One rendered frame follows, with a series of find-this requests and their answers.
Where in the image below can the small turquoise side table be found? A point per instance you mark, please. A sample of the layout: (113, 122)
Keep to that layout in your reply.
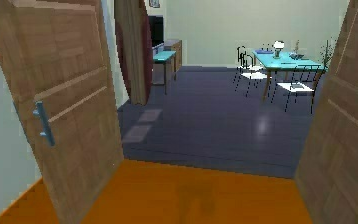
(164, 57)

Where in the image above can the brown wooden cabinet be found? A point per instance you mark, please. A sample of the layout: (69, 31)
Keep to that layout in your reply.
(175, 50)

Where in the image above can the brown and maroon curtain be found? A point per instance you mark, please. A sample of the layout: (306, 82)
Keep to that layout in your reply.
(133, 50)

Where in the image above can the black television set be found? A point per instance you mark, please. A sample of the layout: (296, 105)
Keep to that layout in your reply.
(156, 30)

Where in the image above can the blue book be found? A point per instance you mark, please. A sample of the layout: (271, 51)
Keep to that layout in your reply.
(264, 51)

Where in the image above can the brown wooden room door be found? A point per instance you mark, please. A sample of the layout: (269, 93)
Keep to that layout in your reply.
(343, 133)
(70, 83)

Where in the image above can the turquoise dining table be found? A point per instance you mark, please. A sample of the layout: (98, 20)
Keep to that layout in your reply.
(283, 61)

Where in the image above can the white table lamp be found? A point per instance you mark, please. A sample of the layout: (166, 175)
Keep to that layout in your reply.
(278, 47)

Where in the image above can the dark bowl with stem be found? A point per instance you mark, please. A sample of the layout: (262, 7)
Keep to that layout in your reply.
(297, 53)

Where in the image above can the thin green house plant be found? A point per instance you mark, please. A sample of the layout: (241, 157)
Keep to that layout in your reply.
(327, 53)

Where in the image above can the framed wall picture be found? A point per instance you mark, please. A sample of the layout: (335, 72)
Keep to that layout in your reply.
(154, 3)

